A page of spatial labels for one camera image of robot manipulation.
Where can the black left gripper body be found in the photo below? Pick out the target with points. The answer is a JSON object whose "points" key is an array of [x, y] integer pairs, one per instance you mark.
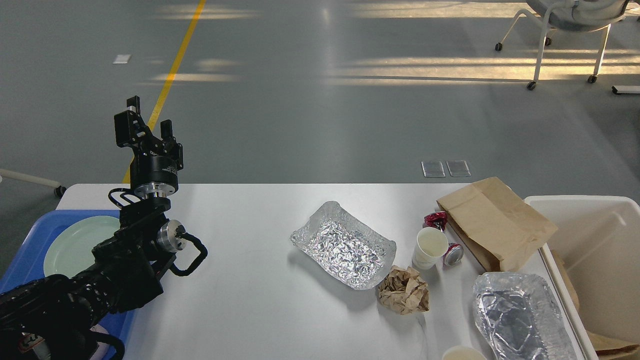
{"points": [[154, 176]]}

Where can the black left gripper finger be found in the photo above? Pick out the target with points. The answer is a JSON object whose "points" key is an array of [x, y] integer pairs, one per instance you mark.
{"points": [[171, 151], [130, 129]]}

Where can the light green plate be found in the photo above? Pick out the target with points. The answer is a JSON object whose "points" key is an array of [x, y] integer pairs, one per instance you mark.
{"points": [[71, 251]]}

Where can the brown paper bag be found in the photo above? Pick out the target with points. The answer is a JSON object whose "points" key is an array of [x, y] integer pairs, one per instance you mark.
{"points": [[499, 228]]}

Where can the pink mug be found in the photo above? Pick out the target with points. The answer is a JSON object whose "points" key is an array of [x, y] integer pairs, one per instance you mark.
{"points": [[102, 347]]}

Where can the crumpled foil under arm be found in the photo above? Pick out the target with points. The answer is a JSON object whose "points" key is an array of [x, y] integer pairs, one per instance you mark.
{"points": [[519, 317]]}

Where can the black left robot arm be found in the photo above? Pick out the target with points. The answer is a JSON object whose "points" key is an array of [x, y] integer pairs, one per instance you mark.
{"points": [[163, 244]]}

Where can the white paper on floor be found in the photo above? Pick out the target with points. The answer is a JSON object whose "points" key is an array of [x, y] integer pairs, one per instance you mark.
{"points": [[122, 59]]}

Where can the white leg with caster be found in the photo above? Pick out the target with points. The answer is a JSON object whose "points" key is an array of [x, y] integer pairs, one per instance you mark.
{"points": [[59, 189]]}

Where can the blue plastic tray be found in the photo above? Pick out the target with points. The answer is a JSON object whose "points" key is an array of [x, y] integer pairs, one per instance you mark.
{"points": [[30, 250]]}

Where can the aluminium foil tray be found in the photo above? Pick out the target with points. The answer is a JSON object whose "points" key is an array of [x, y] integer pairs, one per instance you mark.
{"points": [[345, 247]]}

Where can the crumpled brown paper ball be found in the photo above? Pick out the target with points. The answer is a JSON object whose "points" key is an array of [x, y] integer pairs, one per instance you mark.
{"points": [[404, 291]]}

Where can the crushed red soda can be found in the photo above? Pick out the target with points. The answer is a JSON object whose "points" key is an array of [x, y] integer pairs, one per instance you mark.
{"points": [[454, 252]]}

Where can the white paper cup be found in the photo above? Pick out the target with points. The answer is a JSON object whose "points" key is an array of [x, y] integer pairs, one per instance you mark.
{"points": [[431, 245]]}

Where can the white cup bottom edge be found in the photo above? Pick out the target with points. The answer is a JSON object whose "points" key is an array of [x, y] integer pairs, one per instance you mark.
{"points": [[461, 352]]}

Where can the white chair on casters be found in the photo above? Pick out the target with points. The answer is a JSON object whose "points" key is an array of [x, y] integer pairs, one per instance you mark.
{"points": [[580, 16]]}

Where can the white plastic bin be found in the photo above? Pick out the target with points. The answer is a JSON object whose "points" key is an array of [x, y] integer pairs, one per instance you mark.
{"points": [[592, 261]]}

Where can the white bar on floor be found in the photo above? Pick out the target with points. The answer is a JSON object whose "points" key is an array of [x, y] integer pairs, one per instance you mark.
{"points": [[625, 89]]}

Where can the brown paper in bin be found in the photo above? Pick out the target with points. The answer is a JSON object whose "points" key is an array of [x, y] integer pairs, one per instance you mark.
{"points": [[606, 348]]}

